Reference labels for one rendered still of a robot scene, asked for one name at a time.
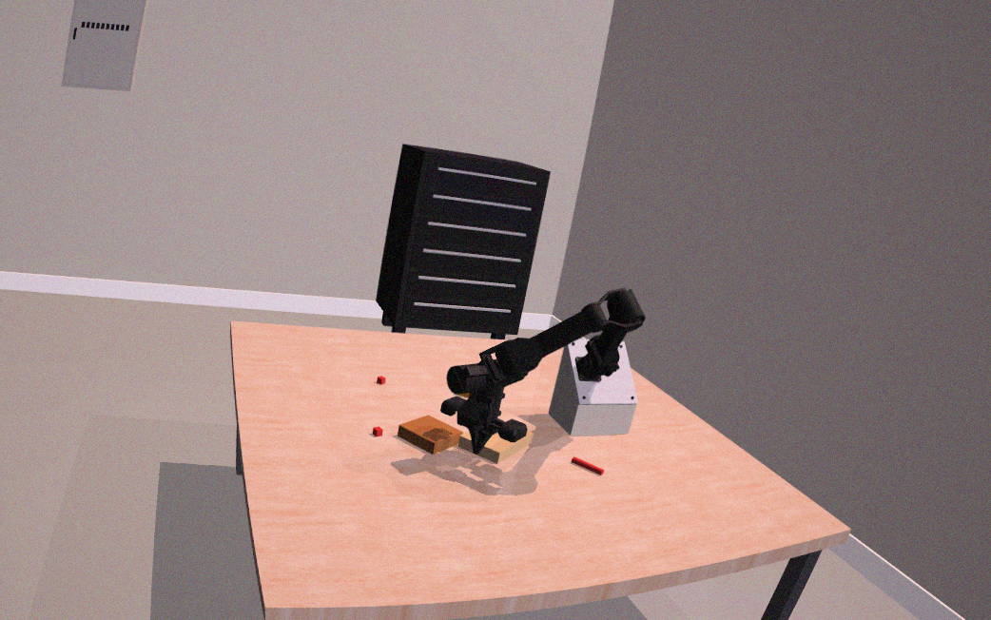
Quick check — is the red cylinder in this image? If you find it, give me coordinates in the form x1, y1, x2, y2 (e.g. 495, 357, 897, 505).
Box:
571, 457, 604, 475

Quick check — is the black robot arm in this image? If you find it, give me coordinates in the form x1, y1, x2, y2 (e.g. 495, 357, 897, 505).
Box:
446, 287, 646, 431

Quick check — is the brown square block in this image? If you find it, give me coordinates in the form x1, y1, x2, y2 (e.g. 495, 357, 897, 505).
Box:
398, 415, 464, 455

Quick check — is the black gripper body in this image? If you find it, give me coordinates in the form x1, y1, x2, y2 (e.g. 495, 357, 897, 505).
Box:
440, 390, 527, 442

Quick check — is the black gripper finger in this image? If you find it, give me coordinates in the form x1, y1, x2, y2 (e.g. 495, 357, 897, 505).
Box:
466, 426, 483, 453
476, 428, 498, 454

